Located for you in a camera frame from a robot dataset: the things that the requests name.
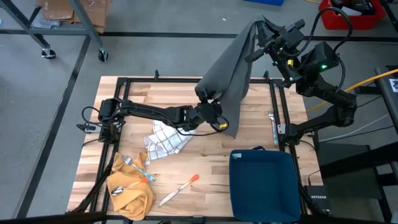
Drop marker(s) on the navy blue fabric basket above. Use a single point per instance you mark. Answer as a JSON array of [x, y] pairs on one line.
[[264, 186]]

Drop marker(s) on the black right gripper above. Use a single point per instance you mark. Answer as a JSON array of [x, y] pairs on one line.
[[286, 37]]

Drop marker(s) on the grey waffle towel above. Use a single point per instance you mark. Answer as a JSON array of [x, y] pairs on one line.
[[233, 71]]

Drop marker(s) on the mustard yellow towel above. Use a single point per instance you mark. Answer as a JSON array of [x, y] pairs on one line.
[[130, 199]]

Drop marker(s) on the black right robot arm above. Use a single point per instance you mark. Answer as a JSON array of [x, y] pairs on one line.
[[323, 90]]

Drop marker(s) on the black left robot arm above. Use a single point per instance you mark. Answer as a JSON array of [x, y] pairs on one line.
[[146, 112]]

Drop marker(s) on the grey metal cart on casters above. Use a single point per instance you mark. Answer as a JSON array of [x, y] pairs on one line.
[[84, 21]]

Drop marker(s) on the red plastic bin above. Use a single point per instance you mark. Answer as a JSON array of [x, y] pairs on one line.
[[351, 21]]

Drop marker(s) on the black equipment stand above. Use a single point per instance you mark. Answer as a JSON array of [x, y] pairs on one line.
[[351, 168]]

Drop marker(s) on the black Netgear network switch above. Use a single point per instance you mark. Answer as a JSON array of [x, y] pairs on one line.
[[317, 199]]

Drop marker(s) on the white checked towel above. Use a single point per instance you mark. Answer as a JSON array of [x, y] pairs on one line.
[[166, 143]]

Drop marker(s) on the blue plastic bin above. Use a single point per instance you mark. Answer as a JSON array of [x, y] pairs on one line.
[[264, 2]]

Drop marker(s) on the brown cardboard sheet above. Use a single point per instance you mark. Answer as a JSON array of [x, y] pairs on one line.
[[62, 11]]

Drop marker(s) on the black side table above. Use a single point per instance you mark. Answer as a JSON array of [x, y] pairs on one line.
[[388, 90]]

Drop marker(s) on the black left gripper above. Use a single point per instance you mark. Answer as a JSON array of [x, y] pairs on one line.
[[205, 116]]

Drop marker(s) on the black metal table frame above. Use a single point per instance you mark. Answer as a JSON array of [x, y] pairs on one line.
[[171, 80]]

